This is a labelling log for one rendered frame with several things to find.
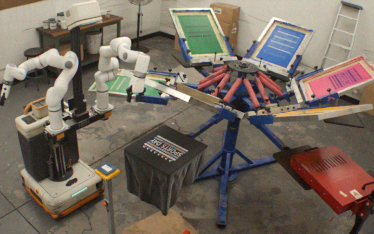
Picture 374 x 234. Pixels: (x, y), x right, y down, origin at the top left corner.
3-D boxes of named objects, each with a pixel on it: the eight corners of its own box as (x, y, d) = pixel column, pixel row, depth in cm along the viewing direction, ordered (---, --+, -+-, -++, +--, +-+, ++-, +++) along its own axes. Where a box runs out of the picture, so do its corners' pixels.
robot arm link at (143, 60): (129, 49, 209) (141, 50, 216) (125, 65, 212) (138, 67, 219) (143, 55, 199) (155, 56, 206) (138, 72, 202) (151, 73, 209)
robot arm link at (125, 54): (126, 55, 225) (143, 66, 212) (109, 53, 216) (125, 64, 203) (129, 42, 223) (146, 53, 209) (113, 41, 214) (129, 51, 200)
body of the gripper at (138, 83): (140, 72, 214) (136, 89, 217) (129, 72, 205) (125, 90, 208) (149, 76, 210) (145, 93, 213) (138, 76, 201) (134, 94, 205)
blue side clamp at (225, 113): (219, 116, 250) (223, 107, 249) (213, 114, 252) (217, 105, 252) (233, 122, 276) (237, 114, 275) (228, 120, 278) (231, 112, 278)
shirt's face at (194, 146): (168, 175, 238) (168, 174, 238) (124, 149, 259) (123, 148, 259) (207, 146, 272) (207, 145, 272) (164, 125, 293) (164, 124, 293)
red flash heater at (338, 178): (381, 201, 218) (388, 188, 212) (340, 221, 201) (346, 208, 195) (329, 154, 265) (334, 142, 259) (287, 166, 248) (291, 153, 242)
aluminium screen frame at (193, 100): (188, 102, 208) (190, 96, 207) (119, 73, 236) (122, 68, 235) (233, 120, 277) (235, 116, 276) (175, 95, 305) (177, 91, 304)
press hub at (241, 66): (229, 189, 370) (253, 74, 302) (200, 173, 389) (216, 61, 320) (247, 172, 398) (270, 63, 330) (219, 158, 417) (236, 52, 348)
